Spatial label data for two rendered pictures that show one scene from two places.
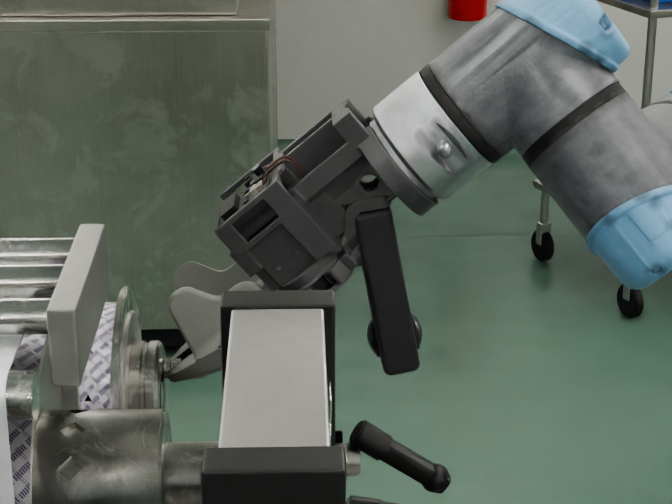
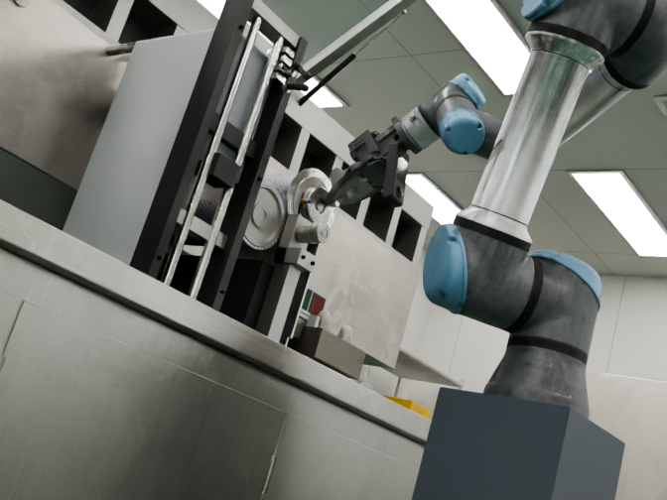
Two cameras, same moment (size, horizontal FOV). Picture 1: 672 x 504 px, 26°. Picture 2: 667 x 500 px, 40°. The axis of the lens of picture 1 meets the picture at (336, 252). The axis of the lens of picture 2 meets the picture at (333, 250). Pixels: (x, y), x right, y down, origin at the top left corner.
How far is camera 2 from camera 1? 1.52 m
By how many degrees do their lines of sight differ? 56
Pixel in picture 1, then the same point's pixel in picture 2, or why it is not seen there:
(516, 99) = (436, 100)
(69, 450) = not seen: hidden behind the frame
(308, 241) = (370, 147)
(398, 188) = (398, 130)
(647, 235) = (448, 118)
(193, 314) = (335, 175)
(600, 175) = (444, 109)
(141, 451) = not seen: hidden behind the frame
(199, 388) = not seen: outside the picture
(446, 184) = (412, 130)
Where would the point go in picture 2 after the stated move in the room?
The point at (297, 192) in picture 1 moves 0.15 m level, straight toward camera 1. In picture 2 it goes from (375, 139) to (332, 100)
